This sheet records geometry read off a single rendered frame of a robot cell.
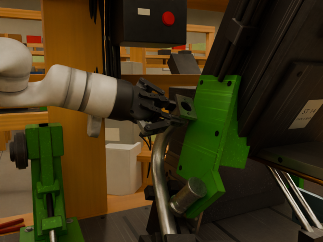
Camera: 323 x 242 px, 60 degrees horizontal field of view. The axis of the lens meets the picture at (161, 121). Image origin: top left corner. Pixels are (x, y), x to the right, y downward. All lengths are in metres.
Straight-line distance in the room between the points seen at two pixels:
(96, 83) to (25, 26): 10.10
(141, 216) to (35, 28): 9.97
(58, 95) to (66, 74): 0.04
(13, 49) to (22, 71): 0.03
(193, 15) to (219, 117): 12.02
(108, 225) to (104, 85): 0.40
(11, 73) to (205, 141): 0.33
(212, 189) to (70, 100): 0.27
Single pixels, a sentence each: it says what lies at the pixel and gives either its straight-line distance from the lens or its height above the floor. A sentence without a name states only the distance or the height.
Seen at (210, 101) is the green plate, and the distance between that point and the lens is 0.53.
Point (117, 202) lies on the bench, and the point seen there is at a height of 0.88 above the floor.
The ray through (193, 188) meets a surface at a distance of 0.48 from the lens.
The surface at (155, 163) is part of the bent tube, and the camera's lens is 0.61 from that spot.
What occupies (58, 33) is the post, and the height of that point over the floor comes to 1.37.
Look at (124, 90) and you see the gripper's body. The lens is 0.49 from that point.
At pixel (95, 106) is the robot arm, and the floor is 1.22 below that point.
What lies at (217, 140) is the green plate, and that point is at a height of 1.16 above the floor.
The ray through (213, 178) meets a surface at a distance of 0.49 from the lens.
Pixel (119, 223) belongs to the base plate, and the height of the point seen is 0.90.
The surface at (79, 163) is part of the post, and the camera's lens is 0.80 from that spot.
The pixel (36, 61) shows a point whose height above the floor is 1.59.
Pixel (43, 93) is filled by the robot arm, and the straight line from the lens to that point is 0.48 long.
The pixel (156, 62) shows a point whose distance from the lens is 8.16.
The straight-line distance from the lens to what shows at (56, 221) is 0.61.
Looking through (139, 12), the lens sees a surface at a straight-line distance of 0.71.
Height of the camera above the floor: 1.27
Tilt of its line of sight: 9 degrees down
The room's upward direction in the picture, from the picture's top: straight up
